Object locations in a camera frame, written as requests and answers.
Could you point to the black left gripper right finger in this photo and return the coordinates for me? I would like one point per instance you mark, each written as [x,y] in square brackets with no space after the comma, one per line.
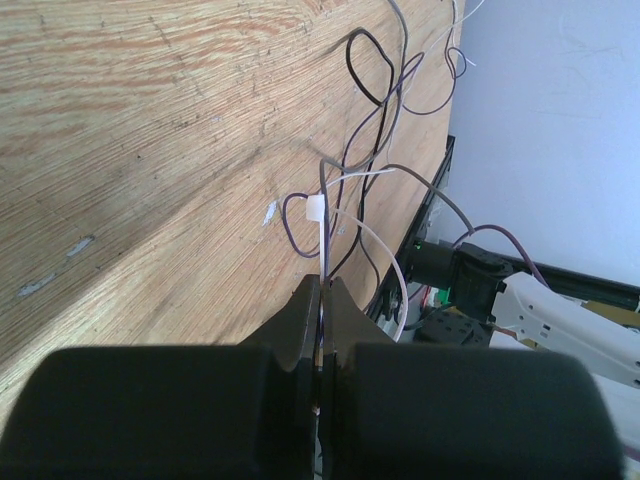
[413,411]

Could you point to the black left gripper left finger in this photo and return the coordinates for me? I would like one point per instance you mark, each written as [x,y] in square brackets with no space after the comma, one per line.
[174,411]

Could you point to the white zip tie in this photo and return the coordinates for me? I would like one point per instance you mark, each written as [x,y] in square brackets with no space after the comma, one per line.
[317,211]

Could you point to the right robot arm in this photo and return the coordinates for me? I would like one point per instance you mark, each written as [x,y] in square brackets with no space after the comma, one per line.
[532,311]

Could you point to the black aluminium frame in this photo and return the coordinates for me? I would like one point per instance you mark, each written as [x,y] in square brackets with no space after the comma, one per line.
[470,274]

